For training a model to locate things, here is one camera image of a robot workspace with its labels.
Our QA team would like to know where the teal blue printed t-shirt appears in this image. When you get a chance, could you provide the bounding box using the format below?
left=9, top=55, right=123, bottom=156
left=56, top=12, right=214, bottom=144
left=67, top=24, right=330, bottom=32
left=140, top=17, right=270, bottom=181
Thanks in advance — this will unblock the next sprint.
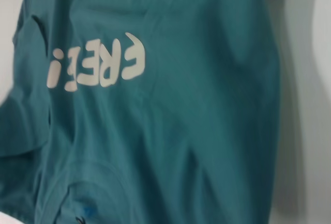
left=0, top=0, right=315, bottom=224

